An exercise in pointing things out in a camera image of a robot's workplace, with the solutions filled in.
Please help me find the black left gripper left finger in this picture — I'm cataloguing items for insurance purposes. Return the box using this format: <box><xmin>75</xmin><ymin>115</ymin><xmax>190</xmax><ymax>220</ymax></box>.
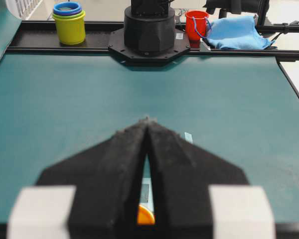
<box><xmin>6</xmin><ymin>123</ymin><xmax>149</xmax><ymax>239</ymax></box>

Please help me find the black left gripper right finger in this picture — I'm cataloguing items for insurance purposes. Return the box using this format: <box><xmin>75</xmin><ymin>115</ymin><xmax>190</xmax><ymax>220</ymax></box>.
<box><xmin>147</xmin><ymin>121</ymin><xmax>276</xmax><ymax>239</ymax></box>

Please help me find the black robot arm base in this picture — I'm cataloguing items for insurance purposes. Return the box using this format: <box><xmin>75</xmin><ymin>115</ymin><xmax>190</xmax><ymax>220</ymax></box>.
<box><xmin>108</xmin><ymin>0</ymin><xmax>190</xmax><ymax>65</ymax></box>

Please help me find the small clear tape piece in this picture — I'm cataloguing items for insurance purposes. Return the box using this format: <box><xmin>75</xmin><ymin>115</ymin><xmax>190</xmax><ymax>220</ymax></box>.
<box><xmin>184</xmin><ymin>132</ymin><xmax>193</xmax><ymax>143</ymax></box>

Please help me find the white label sticker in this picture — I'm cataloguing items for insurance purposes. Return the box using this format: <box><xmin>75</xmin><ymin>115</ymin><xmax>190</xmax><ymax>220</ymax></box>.
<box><xmin>140</xmin><ymin>178</ymin><xmax>154</xmax><ymax>212</ymax></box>

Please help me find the orange round object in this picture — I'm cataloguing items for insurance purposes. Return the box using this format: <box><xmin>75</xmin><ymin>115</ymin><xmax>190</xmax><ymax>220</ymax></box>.
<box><xmin>137</xmin><ymin>204</ymin><xmax>155</xmax><ymax>225</ymax></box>

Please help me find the green table mat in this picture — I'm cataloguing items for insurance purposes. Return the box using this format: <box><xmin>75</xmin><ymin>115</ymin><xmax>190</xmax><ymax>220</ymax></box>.
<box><xmin>0</xmin><ymin>54</ymin><xmax>299</xmax><ymax>223</ymax></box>

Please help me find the light blue cloth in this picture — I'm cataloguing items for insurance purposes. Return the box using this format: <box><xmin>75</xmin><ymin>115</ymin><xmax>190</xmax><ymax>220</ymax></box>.
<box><xmin>206</xmin><ymin>16</ymin><xmax>275</xmax><ymax>50</ymax></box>

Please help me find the red toy bucket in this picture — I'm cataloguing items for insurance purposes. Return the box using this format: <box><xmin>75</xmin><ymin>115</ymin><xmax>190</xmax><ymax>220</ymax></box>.
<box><xmin>185</xmin><ymin>10</ymin><xmax>212</xmax><ymax>47</ymax></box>

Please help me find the blue stacking cup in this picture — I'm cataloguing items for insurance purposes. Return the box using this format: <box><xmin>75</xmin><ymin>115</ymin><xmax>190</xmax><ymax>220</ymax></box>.
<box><xmin>53</xmin><ymin>1</ymin><xmax>83</xmax><ymax>16</ymax></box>

